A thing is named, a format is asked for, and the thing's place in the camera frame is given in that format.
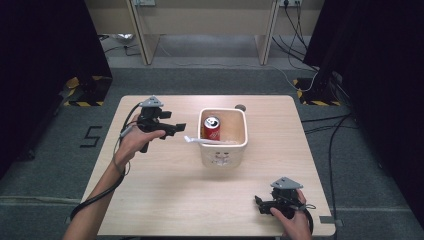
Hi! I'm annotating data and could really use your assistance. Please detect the red soda can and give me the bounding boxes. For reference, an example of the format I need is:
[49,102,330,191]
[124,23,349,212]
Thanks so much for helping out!
[202,115,222,142]

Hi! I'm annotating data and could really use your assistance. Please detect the white paper-wrapped straw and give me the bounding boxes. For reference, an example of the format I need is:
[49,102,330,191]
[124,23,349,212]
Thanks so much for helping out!
[183,134,241,147]

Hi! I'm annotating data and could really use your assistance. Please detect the black curtain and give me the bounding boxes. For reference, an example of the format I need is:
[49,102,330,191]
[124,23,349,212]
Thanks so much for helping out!
[0,0,114,178]
[303,0,424,231]

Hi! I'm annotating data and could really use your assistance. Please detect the black floor cables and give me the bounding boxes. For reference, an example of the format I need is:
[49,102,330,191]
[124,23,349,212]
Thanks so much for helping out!
[300,112,360,135]

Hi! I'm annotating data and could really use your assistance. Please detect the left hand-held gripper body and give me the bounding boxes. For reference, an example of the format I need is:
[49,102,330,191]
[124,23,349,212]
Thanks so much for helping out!
[136,95,168,154]

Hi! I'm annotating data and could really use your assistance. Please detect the stand base with hazard tape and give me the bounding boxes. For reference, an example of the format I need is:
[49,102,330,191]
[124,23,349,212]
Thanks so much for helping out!
[63,74,114,108]
[293,77,343,107]

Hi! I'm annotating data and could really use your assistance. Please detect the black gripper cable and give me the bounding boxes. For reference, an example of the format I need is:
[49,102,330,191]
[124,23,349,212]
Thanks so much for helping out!
[69,102,143,223]
[293,203,317,236]

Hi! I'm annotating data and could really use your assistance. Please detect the thin black floor cable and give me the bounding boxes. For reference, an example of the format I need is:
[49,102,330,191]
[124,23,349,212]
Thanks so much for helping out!
[99,33,142,57]

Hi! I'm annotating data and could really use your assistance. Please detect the cream square bin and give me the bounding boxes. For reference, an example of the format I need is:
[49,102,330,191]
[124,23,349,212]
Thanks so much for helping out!
[197,107,249,169]

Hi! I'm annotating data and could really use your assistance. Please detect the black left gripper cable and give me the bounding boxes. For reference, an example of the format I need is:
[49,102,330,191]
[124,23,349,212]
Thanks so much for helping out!
[69,102,143,223]

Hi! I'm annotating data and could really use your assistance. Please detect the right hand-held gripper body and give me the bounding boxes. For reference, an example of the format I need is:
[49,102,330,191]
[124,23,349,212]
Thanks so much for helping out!
[265,176,306,219]

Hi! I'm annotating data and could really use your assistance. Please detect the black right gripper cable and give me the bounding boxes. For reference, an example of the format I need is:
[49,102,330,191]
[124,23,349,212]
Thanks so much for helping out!
[293,203,317,236]

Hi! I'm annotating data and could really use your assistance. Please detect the person's left hand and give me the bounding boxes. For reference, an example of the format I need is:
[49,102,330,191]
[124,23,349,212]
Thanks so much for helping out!
[113,113,167,173]

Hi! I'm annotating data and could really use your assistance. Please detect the black wall socket cables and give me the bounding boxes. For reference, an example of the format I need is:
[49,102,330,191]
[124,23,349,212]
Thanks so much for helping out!
[271,0,320,73]

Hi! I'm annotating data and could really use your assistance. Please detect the crumpled silver foil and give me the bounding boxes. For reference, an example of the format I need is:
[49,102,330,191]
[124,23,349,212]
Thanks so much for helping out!
[111,33,135,46]

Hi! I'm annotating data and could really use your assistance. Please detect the white floor cable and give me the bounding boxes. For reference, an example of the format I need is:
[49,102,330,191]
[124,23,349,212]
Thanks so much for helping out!
[159,43,318,93]

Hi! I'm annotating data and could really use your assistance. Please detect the person's right hand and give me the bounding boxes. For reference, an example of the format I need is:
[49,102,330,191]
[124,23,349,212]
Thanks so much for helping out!
[269,189,313,240]

